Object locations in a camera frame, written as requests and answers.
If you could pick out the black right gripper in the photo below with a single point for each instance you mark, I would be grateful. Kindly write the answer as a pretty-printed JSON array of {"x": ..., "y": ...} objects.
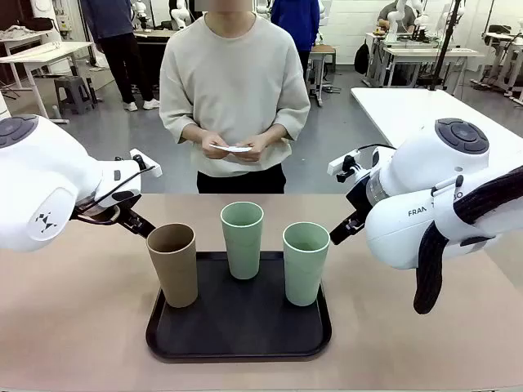
[{"x": 359, "y": 198}]

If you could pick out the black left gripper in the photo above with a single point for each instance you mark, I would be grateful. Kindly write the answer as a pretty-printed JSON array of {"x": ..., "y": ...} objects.
[{"x": 124, "y": 196}]

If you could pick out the brown plastic cup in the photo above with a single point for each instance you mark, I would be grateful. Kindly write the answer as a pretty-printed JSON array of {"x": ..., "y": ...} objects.
[{"x": 175, "y": 269}]

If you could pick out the light green plastic cup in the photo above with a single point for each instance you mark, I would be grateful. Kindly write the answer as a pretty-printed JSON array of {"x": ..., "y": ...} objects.
[
  {"x": 243, "y": 253},
  {"x": 304, "y": 273}
]

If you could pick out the white paper coaster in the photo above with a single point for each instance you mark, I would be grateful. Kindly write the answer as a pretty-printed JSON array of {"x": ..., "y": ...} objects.
[{"x": 233, "y": 149}]

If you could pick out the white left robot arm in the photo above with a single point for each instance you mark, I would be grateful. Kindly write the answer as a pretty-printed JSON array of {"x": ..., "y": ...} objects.
[{"x": 41, "y": 175}]

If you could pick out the person's right forearm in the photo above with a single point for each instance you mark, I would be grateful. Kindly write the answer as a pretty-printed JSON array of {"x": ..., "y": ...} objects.
[{"x": 193, "y": 132}]

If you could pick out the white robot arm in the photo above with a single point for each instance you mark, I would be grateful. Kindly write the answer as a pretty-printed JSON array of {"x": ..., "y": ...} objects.
[
  {"x": 180, "y": 16},
  {"x": 394, "y": 20}
]

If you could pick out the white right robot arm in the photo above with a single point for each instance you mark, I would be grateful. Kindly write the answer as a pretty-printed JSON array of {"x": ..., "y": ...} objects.
[{"x": 429, "y": 171}]

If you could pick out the person's left forearm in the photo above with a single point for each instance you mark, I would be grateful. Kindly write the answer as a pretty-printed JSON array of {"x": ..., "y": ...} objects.
[{"x": 274, "y": 132}]

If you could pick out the person's right hand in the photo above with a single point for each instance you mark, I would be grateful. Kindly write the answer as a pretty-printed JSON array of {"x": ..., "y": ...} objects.
[{"x": 214, "y": 145}]

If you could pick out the person's left hand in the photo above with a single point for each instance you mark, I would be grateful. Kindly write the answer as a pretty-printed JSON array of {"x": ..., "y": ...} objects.
[{"x": 253, "y": 148}]

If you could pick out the pale green bottle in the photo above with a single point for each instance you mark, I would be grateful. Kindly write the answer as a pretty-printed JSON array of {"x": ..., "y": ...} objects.
[{"x": 55, "y": 112}]

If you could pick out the large white table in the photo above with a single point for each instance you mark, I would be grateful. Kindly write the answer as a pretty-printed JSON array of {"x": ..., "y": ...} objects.
[{"x": 408, "y": 106}]

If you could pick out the black plastic tray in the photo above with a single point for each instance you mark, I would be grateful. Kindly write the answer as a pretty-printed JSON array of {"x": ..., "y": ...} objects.
[{"x": 245, "y": 326}]

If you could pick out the grey plastic stool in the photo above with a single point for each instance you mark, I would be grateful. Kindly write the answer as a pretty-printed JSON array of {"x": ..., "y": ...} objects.
[{"x": 73, "y": 83}]

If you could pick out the person in black trousers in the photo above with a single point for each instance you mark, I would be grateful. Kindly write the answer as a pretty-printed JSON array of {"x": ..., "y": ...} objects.
[{"x": 122, "y": 61}]

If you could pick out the black backpack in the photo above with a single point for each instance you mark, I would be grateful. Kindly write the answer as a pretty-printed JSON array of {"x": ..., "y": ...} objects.
[{"x": 361, "y": 59}]

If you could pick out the person in beige shirt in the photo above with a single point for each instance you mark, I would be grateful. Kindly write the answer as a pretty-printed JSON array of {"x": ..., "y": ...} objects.
[{"x": 233, "y": 81}]

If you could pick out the white cylinder appliance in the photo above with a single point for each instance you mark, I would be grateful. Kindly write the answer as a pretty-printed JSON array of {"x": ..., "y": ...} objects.
[{"x": 3, "y": 106}]

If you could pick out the wooden top table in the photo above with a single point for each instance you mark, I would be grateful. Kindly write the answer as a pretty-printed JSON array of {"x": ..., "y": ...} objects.
[{"x": 323, "y": 49}]

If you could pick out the long white desk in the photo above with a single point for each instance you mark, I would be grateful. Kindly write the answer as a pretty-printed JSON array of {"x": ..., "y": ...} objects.
[{"x": 429, "y": 52}]

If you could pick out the white desk with slanted legs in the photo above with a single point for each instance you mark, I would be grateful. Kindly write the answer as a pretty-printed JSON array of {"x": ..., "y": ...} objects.
[{"x": 41, "y": 51}]

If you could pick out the black tripod pole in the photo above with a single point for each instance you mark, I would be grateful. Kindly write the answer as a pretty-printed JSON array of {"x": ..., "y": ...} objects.
[{"x": 443, "y": 53}]

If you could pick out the person in blue top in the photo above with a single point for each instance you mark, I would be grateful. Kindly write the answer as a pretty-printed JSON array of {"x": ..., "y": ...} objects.
[{"x": 298, "y": 24}]

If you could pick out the seated person in grey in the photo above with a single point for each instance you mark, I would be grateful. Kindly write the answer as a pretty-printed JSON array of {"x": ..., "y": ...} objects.
[{"x": 384, "y": 16}]

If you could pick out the white desk with black items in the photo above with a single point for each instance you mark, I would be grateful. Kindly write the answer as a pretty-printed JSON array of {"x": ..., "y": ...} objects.
[{"x": 500, "y": 41}]

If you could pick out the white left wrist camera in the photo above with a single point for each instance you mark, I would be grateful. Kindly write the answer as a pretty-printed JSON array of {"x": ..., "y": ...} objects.
[{"x": 153, "y": 170}]

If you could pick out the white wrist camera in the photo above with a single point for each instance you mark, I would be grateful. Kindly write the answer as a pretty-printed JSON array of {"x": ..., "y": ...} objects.
[
  {"x": 337, "y": 165},
  {"x": 153, "y": 170}
]

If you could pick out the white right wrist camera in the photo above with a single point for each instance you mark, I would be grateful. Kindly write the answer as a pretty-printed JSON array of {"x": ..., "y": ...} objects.
[{"x": 337, "y": 165}]

